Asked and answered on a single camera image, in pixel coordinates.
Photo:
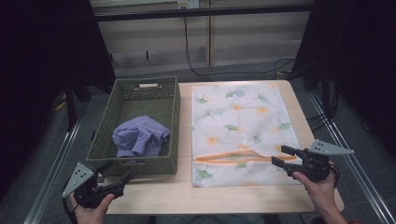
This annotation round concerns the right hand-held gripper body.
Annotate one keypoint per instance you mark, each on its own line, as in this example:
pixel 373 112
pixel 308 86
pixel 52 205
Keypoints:
pixel 316 165

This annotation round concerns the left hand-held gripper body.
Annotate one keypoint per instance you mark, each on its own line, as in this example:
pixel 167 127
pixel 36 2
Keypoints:
pixel 81 180

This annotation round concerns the purple shirt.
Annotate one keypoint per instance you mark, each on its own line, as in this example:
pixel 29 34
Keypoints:
pixel 140 135

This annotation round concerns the floral mesh laundry bag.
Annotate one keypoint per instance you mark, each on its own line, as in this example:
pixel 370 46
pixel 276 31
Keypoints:
pixel 239 124

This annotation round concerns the green woven basket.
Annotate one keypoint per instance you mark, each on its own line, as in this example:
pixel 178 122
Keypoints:
pixel 140 105

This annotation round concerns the person's right hand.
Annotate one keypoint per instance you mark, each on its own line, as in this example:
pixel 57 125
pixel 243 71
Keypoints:
pixel 322 193

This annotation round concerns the person's left hand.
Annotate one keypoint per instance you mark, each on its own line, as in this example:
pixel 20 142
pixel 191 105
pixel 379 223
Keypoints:
pixel 91 214

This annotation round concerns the black metal stand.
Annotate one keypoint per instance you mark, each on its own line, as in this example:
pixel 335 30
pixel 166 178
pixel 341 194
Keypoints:
pixel 326 93
pixel 71 102

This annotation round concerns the black curtain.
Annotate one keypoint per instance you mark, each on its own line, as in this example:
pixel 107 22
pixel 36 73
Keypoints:
pixel 40 77
pixel 358 62

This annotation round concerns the black horizontal bar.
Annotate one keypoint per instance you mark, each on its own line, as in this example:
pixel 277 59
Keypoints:
pixel 202 12

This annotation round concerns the grey table bracket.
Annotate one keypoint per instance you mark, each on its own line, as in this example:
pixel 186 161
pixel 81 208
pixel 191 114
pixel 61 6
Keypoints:
pixel 100 178

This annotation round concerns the aluminium floor rail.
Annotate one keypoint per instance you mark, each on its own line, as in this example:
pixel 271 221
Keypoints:
pixel 51 174
pixel 351 146

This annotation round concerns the white wall power outlet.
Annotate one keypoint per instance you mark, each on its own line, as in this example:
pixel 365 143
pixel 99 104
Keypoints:
pixel 188 3

